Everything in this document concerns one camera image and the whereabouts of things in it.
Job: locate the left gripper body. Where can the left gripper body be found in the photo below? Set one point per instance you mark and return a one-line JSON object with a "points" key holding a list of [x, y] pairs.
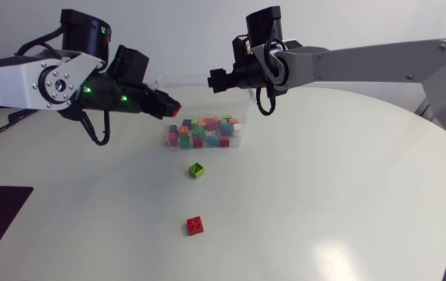
{"points": [[142, 99]]}

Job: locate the dark blue toy brick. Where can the dark blue toy brick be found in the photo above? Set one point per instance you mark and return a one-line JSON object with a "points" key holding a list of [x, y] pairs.
{"points": [[173, 128], [186, 123]]}

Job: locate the lime green toy brick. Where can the lime green toy brick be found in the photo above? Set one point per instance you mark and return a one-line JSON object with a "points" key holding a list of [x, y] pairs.
{"points": [[196, 170]]}

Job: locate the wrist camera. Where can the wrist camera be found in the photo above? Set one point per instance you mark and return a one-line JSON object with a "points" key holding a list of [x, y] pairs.
{"points": [[242, 48], [129, 64]]}

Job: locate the clear plastic container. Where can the clear plastic container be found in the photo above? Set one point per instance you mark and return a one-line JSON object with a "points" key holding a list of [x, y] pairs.
{"points": [[207, 97]]}

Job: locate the white toy brick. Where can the white toy brick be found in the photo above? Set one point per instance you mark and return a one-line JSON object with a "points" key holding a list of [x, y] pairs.
{"points": [[237, 130]]}

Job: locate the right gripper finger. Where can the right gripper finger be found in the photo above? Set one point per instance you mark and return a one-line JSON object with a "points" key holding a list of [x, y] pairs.
{"points": [[216, 80]]}

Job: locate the pile of toy bricks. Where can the pile of toy bricks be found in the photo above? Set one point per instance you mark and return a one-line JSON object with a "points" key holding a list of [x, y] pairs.
{"points": [[199, 132]]}

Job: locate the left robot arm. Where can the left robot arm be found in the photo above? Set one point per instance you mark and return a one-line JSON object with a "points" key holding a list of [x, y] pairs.
{"points": [[15, 84]]}

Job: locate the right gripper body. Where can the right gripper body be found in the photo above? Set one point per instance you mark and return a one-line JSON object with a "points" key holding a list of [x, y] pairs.
{"points": [[246, 78]]}

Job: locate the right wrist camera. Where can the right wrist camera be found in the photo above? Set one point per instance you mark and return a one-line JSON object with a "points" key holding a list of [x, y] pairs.
{"points": [[242, 48]]}

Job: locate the red toy brick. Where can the red toy brick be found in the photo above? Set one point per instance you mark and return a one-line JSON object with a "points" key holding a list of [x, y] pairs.
{"points": [[173, 139], [195, 226], [197, 143], [224, 141], [211, 125]]}

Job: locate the orange toy brick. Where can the orange toy brick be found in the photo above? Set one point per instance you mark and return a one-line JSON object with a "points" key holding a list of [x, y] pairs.
{"points": [[183, 130]]}

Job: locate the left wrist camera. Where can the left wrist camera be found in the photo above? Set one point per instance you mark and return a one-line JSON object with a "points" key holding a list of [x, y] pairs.
{"points": [[129, 64]]}

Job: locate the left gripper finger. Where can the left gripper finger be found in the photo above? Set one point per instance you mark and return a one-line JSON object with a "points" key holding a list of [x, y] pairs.
{"points": [[165, 103]]}

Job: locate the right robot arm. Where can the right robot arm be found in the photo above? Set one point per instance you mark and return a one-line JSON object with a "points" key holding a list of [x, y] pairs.
{"points": [[363, 62]]}

